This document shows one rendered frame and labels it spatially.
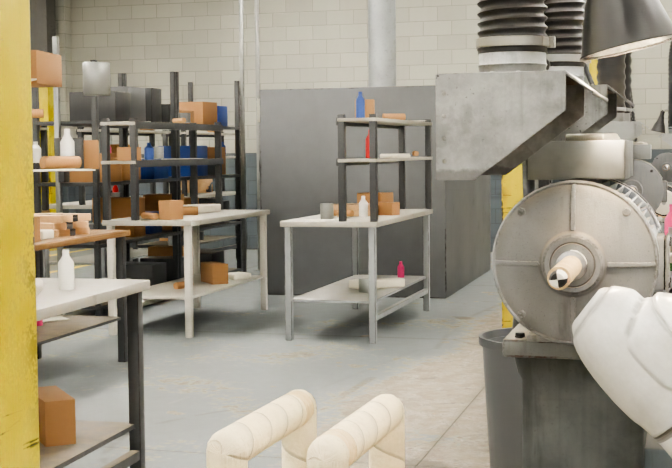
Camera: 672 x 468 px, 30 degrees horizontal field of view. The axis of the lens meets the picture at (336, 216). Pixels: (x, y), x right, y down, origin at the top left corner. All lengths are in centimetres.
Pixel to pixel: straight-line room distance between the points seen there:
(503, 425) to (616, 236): 283
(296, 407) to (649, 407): 50
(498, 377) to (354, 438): 372
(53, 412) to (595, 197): 332
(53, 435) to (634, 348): 374
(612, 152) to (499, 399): 280
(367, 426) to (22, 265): 117
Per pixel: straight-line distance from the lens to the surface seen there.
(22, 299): 211
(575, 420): 215
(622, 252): 194
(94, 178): 1070
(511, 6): 183
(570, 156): 199
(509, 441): 472
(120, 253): 863
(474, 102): 167
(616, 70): 517
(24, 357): 212
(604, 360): 145
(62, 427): 497
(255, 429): 101
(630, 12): 175
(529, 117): 166
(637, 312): 145
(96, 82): 512
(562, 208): 195
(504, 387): 468
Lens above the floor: 143
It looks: 3 degrees down
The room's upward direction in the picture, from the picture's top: 1 degrees counter-clockwise
